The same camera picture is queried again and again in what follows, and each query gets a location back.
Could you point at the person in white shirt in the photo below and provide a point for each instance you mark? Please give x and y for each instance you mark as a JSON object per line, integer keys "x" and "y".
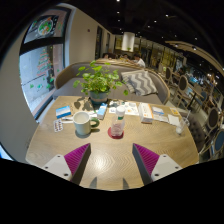
{"x": 139, "y": 61}

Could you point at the grey chevron cushion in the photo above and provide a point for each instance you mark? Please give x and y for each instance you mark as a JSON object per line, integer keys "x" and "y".
{"x": 139, "y": 82}

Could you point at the grey curved sofa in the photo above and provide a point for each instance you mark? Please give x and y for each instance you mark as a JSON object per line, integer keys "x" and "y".
{"x": 64, "y": 84}

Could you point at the white menu sheet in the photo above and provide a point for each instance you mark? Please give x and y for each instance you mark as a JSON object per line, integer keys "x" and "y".
{"x": 130, "y": 107}

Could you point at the clear plastic water bottle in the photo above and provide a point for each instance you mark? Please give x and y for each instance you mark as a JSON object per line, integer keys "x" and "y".
{"x": 118, "y": 121}

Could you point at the blue white leaflet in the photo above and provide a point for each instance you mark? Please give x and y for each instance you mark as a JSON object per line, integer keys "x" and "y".
{"x": 159, "y": 114}

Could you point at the blue white card box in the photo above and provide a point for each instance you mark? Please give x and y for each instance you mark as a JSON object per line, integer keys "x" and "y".
{"x": 63, "y": 111}

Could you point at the white ceramic mug green handle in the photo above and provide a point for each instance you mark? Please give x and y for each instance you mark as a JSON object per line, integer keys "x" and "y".
{"x": 84, "y": 123}

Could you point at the white round column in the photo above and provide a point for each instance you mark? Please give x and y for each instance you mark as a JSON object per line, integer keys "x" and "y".
{"x": 128, "y": 41}

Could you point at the green potted plant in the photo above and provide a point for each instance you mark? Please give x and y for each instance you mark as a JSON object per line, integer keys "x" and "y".
{"x": 98, "y": 81}

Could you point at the white tissue box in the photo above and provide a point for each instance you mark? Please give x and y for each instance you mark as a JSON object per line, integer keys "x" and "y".
{"x": 145, "y": 113}

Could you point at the clear drinking glass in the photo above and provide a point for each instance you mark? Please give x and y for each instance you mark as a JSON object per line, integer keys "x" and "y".
{"x": 180, "y": 127}

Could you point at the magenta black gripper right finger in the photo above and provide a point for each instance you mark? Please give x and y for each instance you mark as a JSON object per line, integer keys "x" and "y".
{"x": 152, "y": 166}

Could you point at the wooden round-back chair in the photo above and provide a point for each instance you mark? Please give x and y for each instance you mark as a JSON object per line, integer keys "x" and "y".
{"x": 181, "y": 94}

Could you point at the window with christmas decals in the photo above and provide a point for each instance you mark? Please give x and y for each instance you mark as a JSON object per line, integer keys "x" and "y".
{"x": 41, "y": 56}

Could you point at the small blue white carton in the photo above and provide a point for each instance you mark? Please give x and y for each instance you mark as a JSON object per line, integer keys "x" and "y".
{"x": 102, "y": 111}

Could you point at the red round coaster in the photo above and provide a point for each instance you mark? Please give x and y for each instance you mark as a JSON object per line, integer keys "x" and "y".
{"x": 114, "y": 136}

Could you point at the grey tufted chair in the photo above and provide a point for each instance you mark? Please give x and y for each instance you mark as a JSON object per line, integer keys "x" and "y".
{"x": 196, "y": 130}

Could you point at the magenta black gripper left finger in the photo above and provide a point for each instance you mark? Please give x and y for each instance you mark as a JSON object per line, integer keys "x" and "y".
{"x": 70, "y": 166}

